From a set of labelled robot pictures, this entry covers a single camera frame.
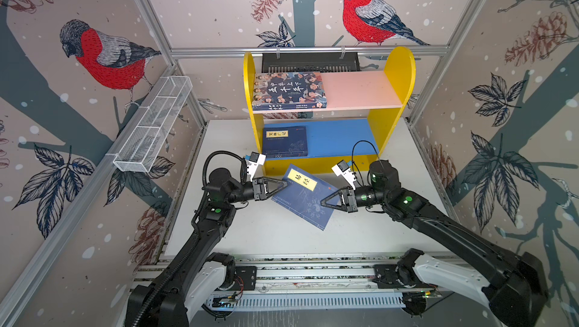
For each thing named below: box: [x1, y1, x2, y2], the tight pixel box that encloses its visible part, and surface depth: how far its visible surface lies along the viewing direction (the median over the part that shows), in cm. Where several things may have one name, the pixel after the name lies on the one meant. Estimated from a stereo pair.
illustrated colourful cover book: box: [252, 71, 328, 111], surface depth 73 cm
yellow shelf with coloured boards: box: [242, 46, 417, 178], surface depth 80 cm
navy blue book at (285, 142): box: [262, 125, 309, 159], surface depth 92 cm
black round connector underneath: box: [401, 291, 427, 318], surface depth 71 cm
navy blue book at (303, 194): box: [271, 163, 340, 232], surface depth 68 cm
